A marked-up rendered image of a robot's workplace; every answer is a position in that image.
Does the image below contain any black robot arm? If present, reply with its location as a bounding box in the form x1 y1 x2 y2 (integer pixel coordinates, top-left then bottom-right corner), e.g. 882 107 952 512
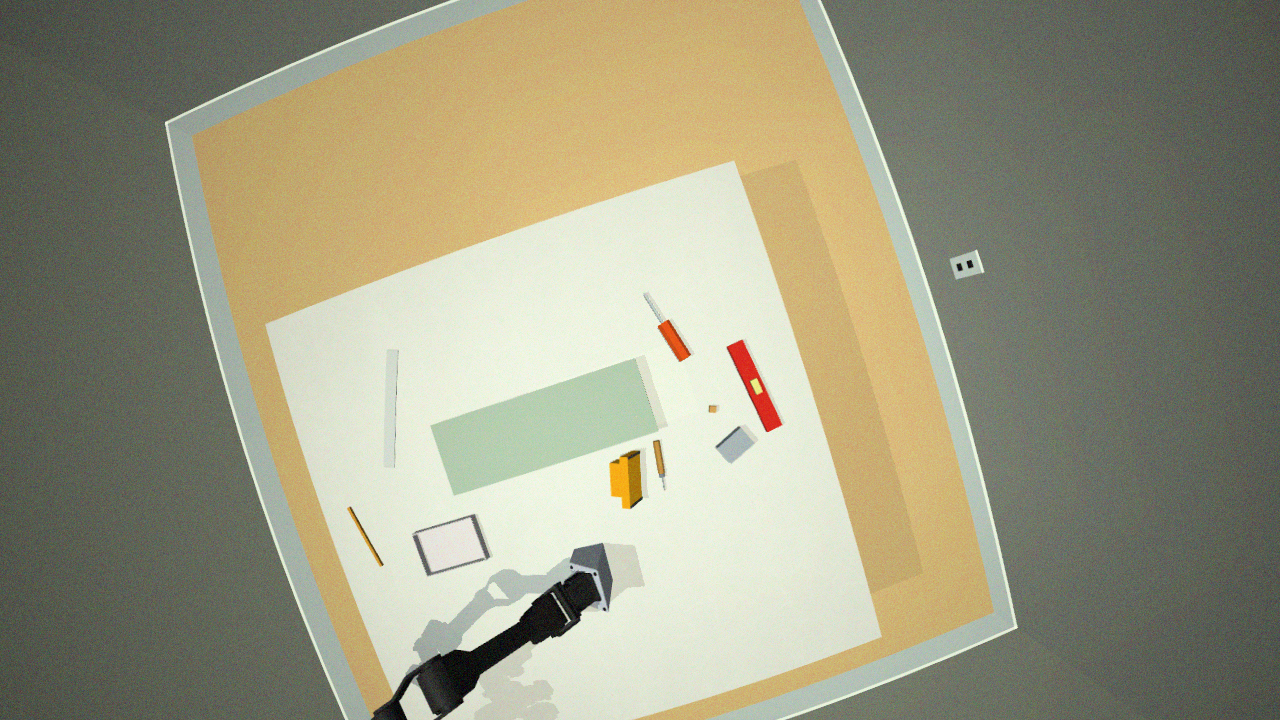
371 571 602 720

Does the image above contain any red flat bar with yellow patch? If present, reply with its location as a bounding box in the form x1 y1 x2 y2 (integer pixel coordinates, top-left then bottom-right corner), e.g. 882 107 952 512
727 340 783 432

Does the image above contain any orange-handled awl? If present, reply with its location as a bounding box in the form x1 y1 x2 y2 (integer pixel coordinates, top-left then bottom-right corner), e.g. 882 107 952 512
644 292 691 361

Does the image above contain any awl with brown wooden handle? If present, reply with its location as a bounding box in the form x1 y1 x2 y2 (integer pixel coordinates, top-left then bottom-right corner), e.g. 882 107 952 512
653 439 666 489

